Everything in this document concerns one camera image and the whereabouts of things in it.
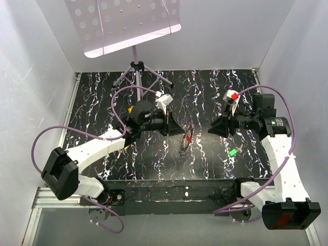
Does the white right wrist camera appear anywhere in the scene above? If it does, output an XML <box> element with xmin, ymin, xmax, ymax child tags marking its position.
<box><xmin>223</xmin><ymin>90</ymin><xmax>240</xmax><ymax>116</ymax></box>

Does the perforated music stand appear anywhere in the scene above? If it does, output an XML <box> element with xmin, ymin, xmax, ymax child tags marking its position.
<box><xmin>64</xmin><ymin>0</ymin><xmax>182</xmax><ymax>103</ymax></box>

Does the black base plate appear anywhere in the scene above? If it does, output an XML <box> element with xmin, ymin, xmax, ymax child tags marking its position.
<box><xmin>79</xmin><ymin>179</ymin><xmax>264</xmax><ymax>217</ymax></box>

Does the yellow green toy block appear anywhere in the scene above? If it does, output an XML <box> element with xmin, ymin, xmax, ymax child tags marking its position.
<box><xmin>128</xmin><ymin>106</ymin><xmax>134</xmax><ymax>113</ymax></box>

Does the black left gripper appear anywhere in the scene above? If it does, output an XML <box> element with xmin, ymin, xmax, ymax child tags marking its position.
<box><xmin>139</xmin><ymin>108</ymin><xmax>185</xmax><ymax>136</ymax></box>

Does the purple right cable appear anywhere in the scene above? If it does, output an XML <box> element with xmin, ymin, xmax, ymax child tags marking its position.
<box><xmin>213</xmin><ymin>86</ymin><xmax>296</xmax><ymax>223</ymax></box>

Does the green tagged key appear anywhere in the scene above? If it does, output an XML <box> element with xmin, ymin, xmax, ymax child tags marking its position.
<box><xmin>228</xmin><ymin>144</ymin><xmax>243</xmax><ymax>157</ymax></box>

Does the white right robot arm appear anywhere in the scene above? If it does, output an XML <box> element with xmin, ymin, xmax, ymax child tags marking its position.
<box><xmin>208</xmin><ymin>90</ymin><xmax>321</xmax><ymax>230</ymax></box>

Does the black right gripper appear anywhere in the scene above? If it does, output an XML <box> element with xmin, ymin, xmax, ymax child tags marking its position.
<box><xmin>207</xmin><ymin>102</ymin><xmax>258</xmax><ymax>138</ymax></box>

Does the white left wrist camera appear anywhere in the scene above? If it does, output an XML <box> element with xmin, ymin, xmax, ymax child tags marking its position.
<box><xmin>156</xmin><ymin>94</ymin><xmax>173</xmax><ymax>113</ymax></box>

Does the aluminium frame rail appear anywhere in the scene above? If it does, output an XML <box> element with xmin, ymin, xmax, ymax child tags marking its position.
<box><xmin>22</xmin><ymin>73</ymin><xmax>83</xmax><ymax>246</ymax></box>

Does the yellow tagged key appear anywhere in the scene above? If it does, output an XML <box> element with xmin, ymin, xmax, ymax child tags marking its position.
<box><xmin>117</xmin><ymin>145</ymin><xmax>130</xmax><ymax>158</ymax></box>

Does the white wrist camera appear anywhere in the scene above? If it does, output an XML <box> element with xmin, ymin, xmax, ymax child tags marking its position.
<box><xmin>223</xmin><ymin>90</ymin><xmax>240</xmax><ymax>116</ymax></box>
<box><xmin>156</xmin><ymin>94</ymin><xmax>173</xmax><ymax>113</ymax></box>

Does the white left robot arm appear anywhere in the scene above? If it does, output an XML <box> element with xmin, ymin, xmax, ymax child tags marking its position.
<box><xmin>41</xmin><ymin>94</ymin><xmax>184</xmax><ymax>205</ymax></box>

